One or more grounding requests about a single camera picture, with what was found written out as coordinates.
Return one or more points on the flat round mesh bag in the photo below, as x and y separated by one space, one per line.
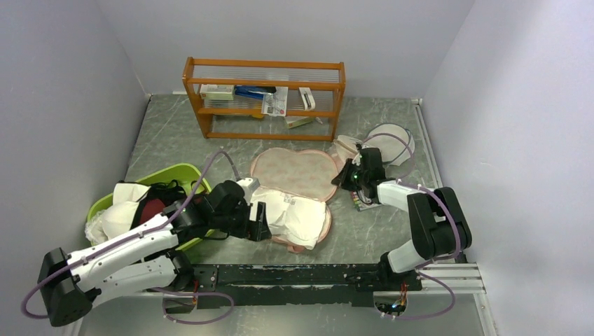
394 142

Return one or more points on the dark red bra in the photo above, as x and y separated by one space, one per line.
151 208

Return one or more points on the white cloth in basket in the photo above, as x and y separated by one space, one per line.
113 215

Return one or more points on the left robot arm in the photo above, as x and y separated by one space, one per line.
146 257

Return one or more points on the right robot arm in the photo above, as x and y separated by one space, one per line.
438 227

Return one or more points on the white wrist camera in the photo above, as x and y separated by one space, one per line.
249 186
356 159

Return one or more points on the white mesh laundry bag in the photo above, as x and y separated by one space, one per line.
342 148

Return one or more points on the white device on shelf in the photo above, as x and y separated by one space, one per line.
308 100

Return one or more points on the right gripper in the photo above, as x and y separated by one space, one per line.
342 179

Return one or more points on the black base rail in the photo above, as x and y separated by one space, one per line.
300 284

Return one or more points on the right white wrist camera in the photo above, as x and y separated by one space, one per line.
356 159

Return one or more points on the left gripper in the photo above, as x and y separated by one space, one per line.
258 229

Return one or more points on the orange wooden shelf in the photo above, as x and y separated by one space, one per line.
327 81

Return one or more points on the blue item on shelf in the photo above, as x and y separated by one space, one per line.
254 92

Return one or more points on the floral pink laundry bag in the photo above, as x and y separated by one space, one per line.
305 173

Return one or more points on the green plastic basket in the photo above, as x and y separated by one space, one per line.
185 173

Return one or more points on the white box on shelf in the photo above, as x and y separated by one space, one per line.
217 92

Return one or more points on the paper leaflet on shelf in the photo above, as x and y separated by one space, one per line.
276 105

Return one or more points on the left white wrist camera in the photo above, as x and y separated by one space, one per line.
249 186

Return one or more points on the black bra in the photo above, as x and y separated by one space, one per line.
168 193

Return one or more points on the pack of coloured markers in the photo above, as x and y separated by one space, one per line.
362 203

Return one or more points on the box on lower shelf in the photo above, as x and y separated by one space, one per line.
297 121

